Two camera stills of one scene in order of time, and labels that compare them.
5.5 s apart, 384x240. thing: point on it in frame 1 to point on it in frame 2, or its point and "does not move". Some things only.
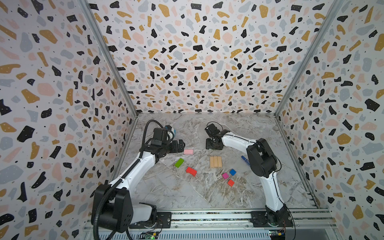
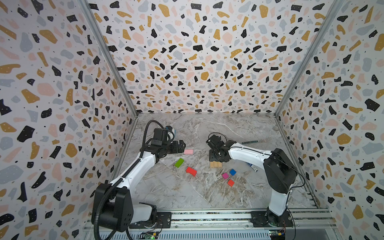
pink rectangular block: [188, 151] does not move
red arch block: [190, 170] does not move
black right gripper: [213, 143] to [216, 154]
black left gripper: [174, 149] does not move
